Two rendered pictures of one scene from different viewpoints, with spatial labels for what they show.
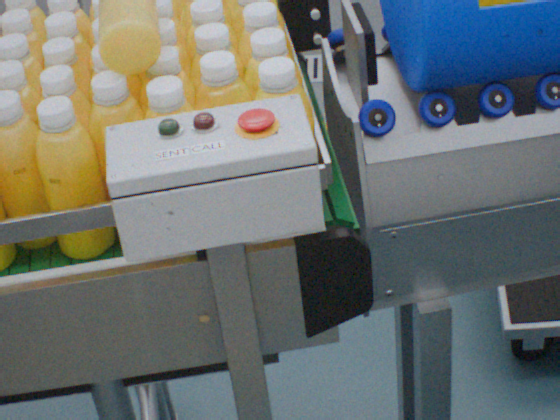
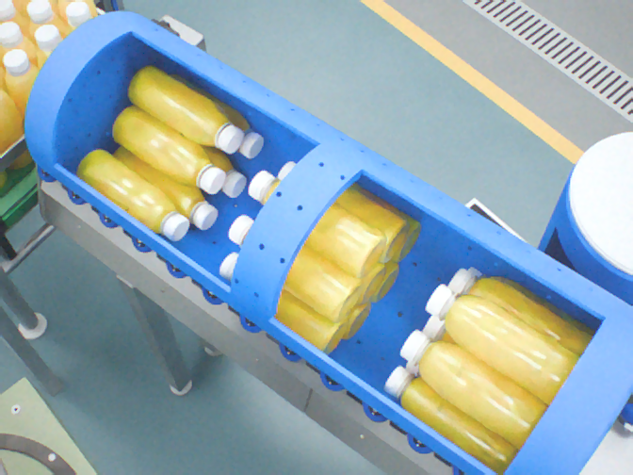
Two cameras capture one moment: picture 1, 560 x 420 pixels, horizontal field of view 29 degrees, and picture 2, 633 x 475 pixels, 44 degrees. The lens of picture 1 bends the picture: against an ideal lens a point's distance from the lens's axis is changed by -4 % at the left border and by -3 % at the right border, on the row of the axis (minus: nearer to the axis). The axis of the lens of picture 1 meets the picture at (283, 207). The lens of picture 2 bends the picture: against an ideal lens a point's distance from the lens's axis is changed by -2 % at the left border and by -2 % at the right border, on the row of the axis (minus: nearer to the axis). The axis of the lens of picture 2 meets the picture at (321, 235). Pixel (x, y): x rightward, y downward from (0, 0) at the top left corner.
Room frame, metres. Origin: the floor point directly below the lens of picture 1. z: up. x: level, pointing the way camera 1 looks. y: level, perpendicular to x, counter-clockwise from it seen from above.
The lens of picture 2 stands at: (0.83, -0.99, 2.04)
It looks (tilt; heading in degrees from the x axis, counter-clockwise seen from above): 59 degrees down; 42
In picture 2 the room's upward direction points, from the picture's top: 1 degrees counter-clockwise
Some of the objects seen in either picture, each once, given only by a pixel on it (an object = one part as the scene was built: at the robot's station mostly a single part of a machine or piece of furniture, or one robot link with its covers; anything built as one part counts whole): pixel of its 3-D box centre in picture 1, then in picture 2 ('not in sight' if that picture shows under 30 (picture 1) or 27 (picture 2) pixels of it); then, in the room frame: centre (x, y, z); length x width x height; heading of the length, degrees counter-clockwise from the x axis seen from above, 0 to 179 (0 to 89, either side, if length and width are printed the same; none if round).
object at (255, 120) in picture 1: (256, 121); not in sight; (0.91, 0.02, 1.11); 0.04 x 0.04 x 0.01
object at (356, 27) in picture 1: (361, 56); not in sight; (1.21, -0.12, 0.99); 0.10 x 0.02 x 0.12; 4
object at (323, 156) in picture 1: (300, 83); (62, 109); (1.21, -0.04, 0.96); 0.40 x 0.01 x 0.03; 4
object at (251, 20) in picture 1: (260, 14); (15, 60); (1.18, 0.00, 1.08); 0.04 x 0.04 x 0.02
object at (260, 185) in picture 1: (212, 176); not in sight; (0.91, 0.07, 1.05); 0.20 x 0.10 x 0.10; 94
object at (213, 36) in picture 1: (212, 36); not in sight; (1.14, 0.06, 1.08); 0.04 x 0.04 x 0.02
